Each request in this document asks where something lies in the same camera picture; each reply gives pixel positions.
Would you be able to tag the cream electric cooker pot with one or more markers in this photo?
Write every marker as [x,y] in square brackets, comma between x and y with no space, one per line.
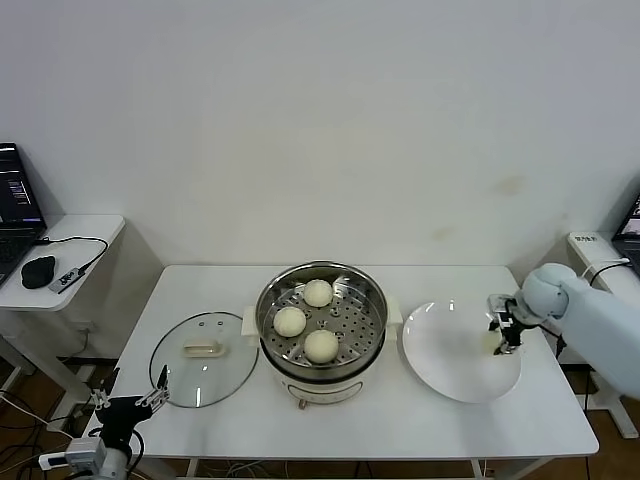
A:
[325,390]

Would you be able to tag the small printed desk label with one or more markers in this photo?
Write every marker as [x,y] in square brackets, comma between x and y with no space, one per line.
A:
[585,239]

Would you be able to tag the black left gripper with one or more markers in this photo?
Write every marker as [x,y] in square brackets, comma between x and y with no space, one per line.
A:
[122,420]

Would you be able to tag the black laptop with camera views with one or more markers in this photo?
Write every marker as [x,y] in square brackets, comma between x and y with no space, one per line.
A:
[630,235]

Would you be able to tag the black laptop with dark screen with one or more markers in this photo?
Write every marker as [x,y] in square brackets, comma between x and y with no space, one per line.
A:
[15,200]

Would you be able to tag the grey usb hub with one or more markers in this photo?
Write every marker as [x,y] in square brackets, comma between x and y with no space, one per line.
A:
[66,280]

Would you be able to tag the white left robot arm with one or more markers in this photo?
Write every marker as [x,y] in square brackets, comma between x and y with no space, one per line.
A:
[115,465]

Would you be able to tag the black computer mouse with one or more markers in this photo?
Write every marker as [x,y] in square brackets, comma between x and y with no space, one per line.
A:
[37,272]

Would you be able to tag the white round plate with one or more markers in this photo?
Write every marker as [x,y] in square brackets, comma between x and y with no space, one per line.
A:
[445,350]

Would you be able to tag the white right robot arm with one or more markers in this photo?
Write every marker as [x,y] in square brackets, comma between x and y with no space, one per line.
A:
[595,320]

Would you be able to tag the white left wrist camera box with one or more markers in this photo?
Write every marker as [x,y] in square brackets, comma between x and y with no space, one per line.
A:
[80,452]

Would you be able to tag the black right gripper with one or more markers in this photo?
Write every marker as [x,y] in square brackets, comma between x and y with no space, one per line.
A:
[517,317]

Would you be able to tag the round glass lid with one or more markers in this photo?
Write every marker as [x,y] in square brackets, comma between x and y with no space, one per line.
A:
[215,372]

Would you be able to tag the perforated steel steamer basket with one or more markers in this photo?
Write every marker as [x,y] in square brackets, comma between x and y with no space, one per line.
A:
[360,330]

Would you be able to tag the white side desk with label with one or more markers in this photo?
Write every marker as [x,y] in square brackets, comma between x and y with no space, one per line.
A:
[600,250]

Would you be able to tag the white wall socket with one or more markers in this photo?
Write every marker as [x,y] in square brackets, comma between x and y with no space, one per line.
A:
[85,330]

